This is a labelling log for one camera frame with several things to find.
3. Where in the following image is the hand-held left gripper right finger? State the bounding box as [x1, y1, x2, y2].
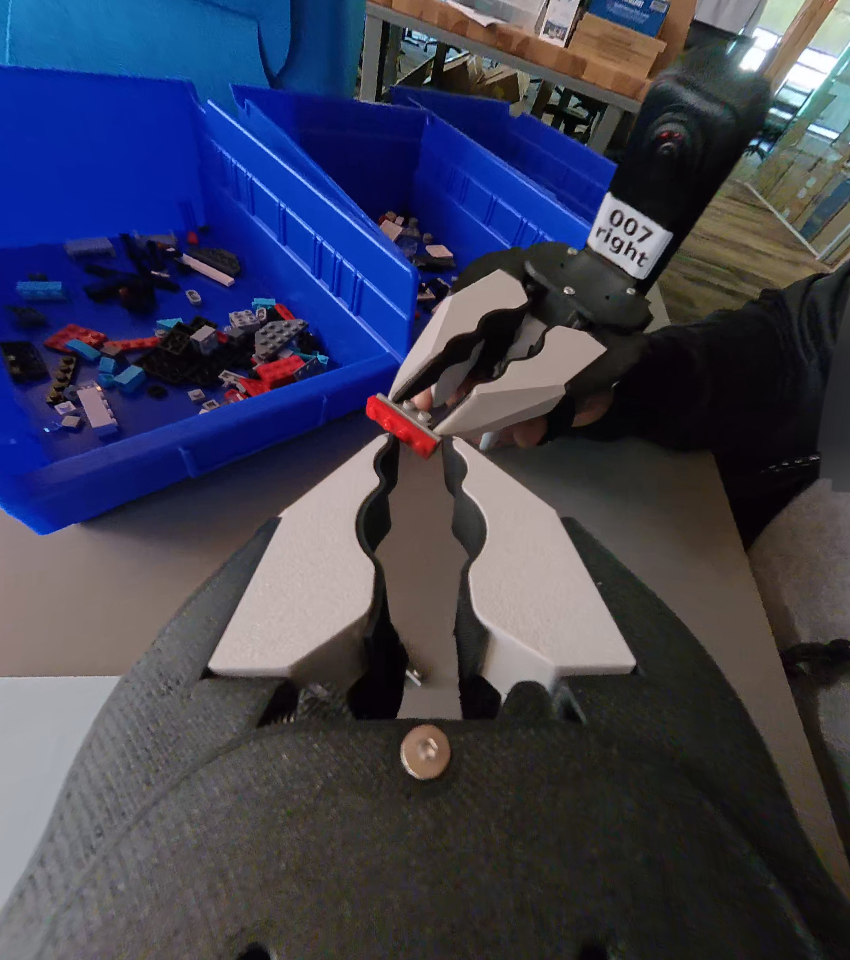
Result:
[441, 435, 637, 717]

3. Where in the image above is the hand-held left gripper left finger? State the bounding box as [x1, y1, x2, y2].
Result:
[207, 433, 409, 714]

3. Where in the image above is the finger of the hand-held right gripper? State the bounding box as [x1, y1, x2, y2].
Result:
[389, 267, 531, 402]
[431, 324, 609, 440]

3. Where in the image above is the pile of toy bricks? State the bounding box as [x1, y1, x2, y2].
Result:
[378, 211, 459, 316]
[0, 228, 332, 440]

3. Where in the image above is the red toy plate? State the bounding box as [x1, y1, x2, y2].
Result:
[365, 393, 442, 460]

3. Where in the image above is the blue plastic bin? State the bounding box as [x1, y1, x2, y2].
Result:
[230, 84, 594, 324]
[389, 84, 618, 222]
[0, 60, 420, 535]

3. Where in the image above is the person's right forearm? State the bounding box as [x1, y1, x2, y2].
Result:
[567, 258, 850, 451]

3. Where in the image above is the person's right hand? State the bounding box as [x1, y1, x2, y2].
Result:
[410, 322, 651, 451]

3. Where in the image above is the blue cardboard box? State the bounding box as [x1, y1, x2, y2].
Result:
[587, 0, 669, 39]

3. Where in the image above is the wooden workbench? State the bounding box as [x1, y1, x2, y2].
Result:
[359, 0, 696, 155]

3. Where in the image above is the person's black hoodie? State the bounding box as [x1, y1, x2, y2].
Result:
[717, 450, 823, 549]

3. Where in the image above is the open instruction booklet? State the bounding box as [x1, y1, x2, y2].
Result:
[0, 676, 120, 960]

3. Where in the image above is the light blue felt bag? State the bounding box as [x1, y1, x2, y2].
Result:
[0, 0, 367, 99]

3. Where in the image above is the black strap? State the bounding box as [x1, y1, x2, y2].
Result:
[781, 600, 850, 676]

